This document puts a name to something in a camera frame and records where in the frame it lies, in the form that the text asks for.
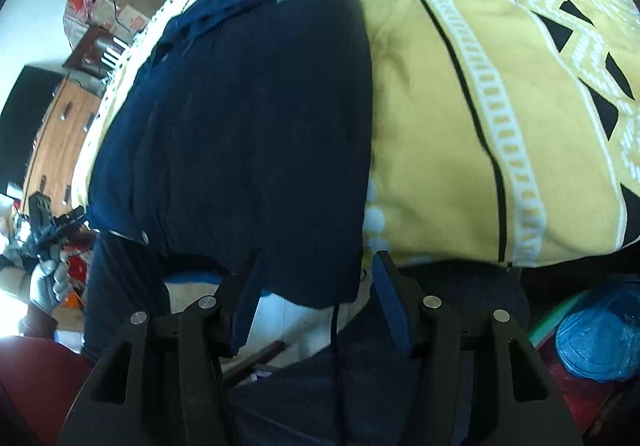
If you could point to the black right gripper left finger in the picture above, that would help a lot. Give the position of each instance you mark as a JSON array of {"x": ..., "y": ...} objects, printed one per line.
[{"x": 160, "y": 382}]

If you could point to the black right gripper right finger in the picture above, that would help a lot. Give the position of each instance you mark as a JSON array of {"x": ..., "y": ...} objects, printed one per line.
[{"x": 480, "y": 380}]

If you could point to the navy blue shirt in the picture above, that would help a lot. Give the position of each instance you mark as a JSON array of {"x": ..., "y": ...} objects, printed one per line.
[{"x": 246, "y": 137}]

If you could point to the grey gloved left hand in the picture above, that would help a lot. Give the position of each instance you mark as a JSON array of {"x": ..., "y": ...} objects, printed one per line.
[{"x": 50, "y": 281}]

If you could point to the wooden drawer cabinet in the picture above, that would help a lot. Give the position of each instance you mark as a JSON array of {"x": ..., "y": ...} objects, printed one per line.
[{"x": 58, "y": 143}]

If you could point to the red round stool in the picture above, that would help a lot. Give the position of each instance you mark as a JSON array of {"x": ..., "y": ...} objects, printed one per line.
[{"x": 40, "y": 380}]

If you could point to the blue plastic bag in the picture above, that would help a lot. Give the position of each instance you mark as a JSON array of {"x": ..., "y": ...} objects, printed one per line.
[{"x": 599, "y": 339}]

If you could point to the cardboard boxes stack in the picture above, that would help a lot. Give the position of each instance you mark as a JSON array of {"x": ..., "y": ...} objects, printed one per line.
[{"x": 123, "y": 18}]

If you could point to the yellow patterned bedspread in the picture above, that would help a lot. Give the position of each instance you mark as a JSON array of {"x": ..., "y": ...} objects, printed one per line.
[{"x": 503, "y": 131}]

